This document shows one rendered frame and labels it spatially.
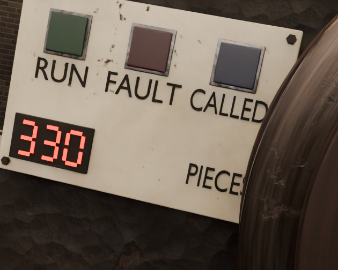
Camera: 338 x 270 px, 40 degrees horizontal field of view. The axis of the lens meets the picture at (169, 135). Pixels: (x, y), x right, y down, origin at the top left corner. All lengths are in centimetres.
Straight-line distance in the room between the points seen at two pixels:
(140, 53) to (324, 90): 19
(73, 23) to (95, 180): 15
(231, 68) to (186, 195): 12
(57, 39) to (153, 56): 9
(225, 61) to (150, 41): 7
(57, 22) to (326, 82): 26
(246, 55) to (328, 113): 14
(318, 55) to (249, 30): 14
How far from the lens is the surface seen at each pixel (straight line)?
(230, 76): 42
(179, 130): 43
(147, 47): 43
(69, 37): 45
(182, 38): 43
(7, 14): 732
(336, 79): 30
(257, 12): 45
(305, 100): 29
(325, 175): 28
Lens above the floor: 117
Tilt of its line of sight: 6 degrees down
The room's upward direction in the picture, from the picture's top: 11 degrees clockwise
